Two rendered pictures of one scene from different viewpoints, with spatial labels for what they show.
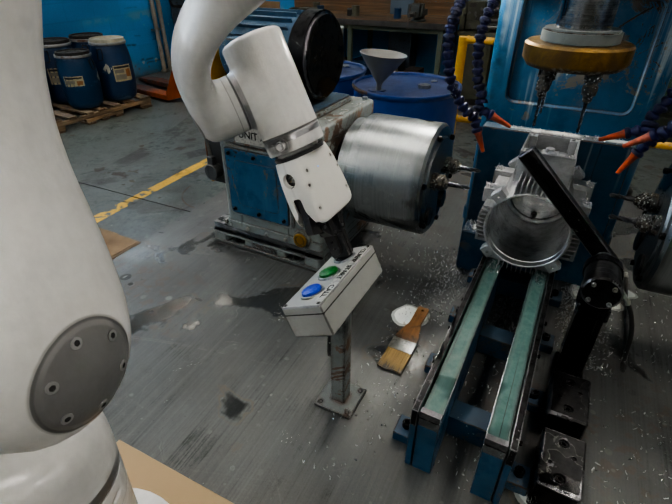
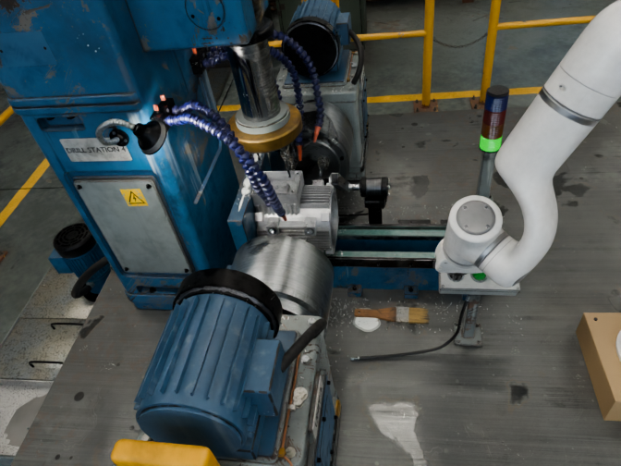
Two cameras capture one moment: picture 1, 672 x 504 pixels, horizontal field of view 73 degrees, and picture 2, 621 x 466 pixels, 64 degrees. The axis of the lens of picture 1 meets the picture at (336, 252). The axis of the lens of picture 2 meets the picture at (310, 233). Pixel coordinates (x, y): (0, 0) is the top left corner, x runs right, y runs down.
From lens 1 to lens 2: 130 cm
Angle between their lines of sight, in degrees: 76
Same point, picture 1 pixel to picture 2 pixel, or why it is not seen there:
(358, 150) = (310, 298)
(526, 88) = (193, 186)
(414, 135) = (296, 251)
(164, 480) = (608, 360)
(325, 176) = not seen: hidden behind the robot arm
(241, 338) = (458, 425)
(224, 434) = (540, 386)
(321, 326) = not seen: hidden behind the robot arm
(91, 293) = not seen: outside the picture
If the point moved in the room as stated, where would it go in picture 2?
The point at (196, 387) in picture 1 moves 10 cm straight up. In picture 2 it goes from (523, 428) to (531, 407)
